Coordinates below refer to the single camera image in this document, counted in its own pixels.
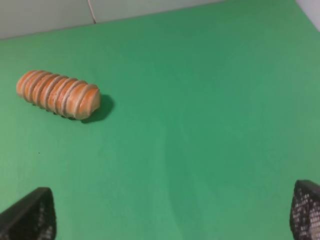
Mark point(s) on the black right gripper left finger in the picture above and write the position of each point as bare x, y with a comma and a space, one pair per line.
33, 217

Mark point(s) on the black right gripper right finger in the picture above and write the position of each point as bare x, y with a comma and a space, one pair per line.
304, 219

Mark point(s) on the orange striped bread loaf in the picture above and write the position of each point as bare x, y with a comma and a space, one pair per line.
62, 95

